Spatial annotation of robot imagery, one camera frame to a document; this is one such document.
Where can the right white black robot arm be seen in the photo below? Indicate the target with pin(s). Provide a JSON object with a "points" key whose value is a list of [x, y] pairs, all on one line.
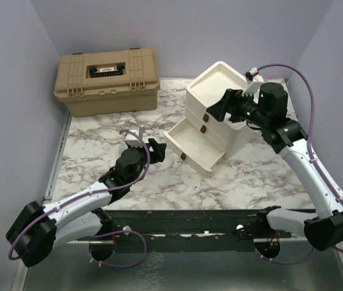
{"points": [[324, 228]]}

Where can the black mounting rail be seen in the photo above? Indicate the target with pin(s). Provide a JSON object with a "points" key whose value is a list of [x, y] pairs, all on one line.
{"points": [[181, 231]]}

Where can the tan plastic toolbox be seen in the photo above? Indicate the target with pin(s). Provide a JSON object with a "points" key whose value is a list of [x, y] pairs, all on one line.
{"points": [[90, 84]]}

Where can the cream drawer organizer cabinet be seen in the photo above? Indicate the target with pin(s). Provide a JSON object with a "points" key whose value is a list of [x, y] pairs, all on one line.
{"points": [[206, 90]]}

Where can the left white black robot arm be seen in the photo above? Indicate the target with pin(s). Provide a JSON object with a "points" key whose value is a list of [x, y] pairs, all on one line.
{"points": [[39, 229]]}

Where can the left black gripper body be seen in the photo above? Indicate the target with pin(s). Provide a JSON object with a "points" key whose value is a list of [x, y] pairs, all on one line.
{"points": [[144, 160]]}

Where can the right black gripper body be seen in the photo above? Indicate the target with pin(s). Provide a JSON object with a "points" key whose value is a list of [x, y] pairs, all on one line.
{"points": [[244, 108]]}

